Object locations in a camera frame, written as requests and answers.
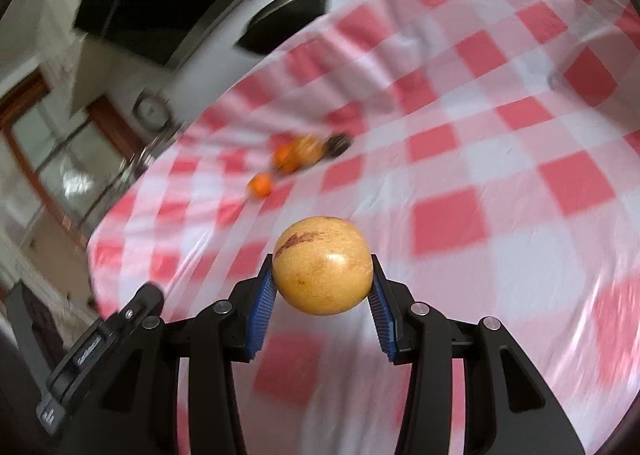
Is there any red checkered tablecloth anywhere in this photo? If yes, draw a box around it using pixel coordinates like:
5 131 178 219
87 0 640 455

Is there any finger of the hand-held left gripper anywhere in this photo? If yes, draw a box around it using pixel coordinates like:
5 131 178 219
106 284 167 347

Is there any small orange fruit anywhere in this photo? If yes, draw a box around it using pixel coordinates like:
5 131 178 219
274 142 301 172
248 172 276 198

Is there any small dark fruit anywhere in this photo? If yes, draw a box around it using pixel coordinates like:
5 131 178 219
325 134 352 158

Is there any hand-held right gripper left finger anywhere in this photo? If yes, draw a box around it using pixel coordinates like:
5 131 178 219
57 257 277 455

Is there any round yellow fruit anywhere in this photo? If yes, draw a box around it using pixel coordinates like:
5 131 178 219
272 216 374 317

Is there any round wall clock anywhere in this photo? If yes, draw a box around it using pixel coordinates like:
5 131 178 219
134 94 171 132

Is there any brown round fruit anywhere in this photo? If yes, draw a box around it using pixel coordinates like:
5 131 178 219
292 134 326 167

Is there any black frying pan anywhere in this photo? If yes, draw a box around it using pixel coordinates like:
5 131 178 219
235 0 388 56

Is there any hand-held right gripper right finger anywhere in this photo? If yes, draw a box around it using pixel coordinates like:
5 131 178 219
368 259 587 455

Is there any wooden framed glass door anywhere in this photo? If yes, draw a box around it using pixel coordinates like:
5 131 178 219
0 72 146 236

